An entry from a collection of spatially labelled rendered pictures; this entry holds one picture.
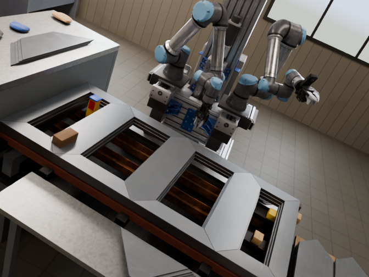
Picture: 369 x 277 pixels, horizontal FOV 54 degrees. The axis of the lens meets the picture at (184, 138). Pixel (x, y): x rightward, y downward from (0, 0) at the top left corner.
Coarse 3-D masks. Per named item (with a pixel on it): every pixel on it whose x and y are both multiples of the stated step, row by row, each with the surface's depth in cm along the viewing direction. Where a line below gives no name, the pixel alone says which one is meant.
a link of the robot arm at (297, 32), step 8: (296, 24) 225; (288, 32) 223; (296, 32) 224; (304, 32) 226; (288, 40) 227; (296, 40) 227; (304, 40) 228; (280, 48) 233; (288, 48) 231; (280, 56) 234; (288, 56) 235; (280, 64) 237; (256, 96) 248; (264, 96) 248; (272, 96) 249
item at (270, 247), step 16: (48, 112) 200; (64, 112) 213; (0, 128) 182; (144, 128) 228; (32, 144) 177; (96, 144) 194; (64, 160) 174; (192, 160) 218; (208, 160) 221; (80, 176) 174; (176, 176) 197; (224, 176) 219; (112, 192) 170; (128, 208) 170; (160, 224) 167; (192, 240) 164; (272, 240) 183; (208, 256) 164; (240, 272) 160
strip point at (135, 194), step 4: (128, 184) 176; (128, 188) 174; (132, 188) 175; (136, 188) 176; (128, 192) 171; (132, 192) 172; (136, 192) 173; (140, 192) 174; (132, 196) 170; (136, 196) 171; (140, 196) 172; (144, 196) 173; (148, 196) 174; (132, 200) 168; (136, 200) 169; (140, 200) 170
